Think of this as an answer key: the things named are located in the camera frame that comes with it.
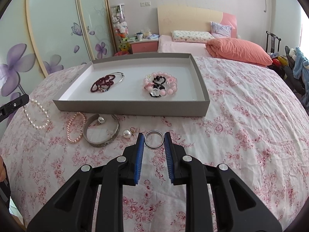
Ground white pearl necklace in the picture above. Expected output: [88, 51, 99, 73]
[23, 98, 51, 130]

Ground thin silver bangle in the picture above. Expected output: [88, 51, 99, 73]
[106, 72, 125, 85]

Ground sliding glass floral wardrobe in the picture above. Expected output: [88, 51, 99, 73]
[0, 0, 116, 136]

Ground red lined waste basket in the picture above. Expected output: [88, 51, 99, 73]
[114, 50, 130, 57]

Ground blue plush garment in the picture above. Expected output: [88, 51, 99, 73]
[293, 47, 308, 82]

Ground silver black band ring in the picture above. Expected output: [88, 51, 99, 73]
[143, 130, 165, 150]

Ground floral pink white bedsheet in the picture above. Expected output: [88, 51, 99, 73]
[1, 57, 308, 228]

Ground dark red bead bracelet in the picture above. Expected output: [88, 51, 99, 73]
[90, 74, 116, 93]

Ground white wall socket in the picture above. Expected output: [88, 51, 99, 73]
[140, 2, 151, 7]

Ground clear tube of plush toys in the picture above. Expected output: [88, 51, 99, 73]
[110, 4, 130, 51]

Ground pink bed with headboard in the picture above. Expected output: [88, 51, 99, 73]
[157, 5, 237, 57]

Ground dark wooden chair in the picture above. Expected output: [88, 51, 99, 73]
[266, 31, 282, 57]

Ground pink pearl bracelet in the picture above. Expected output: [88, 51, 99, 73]
[66, 112, 87, 145]

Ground lavender small pillow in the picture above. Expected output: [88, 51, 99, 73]
[211, 22, 232, 38]

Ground person's left hand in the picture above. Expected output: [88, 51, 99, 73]
[0, 156, 6, 182]

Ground grey white shallow box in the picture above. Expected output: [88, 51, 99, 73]
[53, 52, 210, 117]

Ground pink bead bracelet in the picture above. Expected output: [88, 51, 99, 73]
[142, 71, 179, 97]

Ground silver engraved cuff bangle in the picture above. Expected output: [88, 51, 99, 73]
[82, 114, 120, 148]

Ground pink cream nightstand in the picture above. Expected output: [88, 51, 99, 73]
[128, 38, 159, 54]

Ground black bead bracelet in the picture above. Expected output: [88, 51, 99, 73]
[149, 75, 170, 98]

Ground folded salmon quilt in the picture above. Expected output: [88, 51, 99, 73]
[205, 38, 272, 67]

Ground floral white pillow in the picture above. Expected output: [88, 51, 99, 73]
[171, 30, 214, 44]

